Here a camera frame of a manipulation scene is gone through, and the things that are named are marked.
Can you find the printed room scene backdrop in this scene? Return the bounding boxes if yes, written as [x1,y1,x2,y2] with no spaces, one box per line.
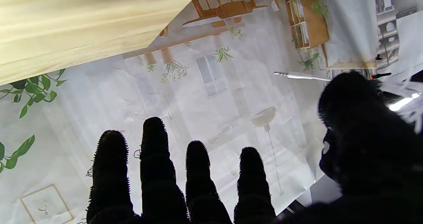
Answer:
[0,0,423,224]

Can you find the ceiling light tube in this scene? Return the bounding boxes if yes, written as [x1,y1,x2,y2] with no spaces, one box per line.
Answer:
[389,93,421,112]

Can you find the white wired earphones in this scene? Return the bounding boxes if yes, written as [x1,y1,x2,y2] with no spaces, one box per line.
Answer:
[250,70,423,197]

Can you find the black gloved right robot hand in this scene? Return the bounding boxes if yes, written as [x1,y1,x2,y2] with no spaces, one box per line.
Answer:
[86,71,423,224]

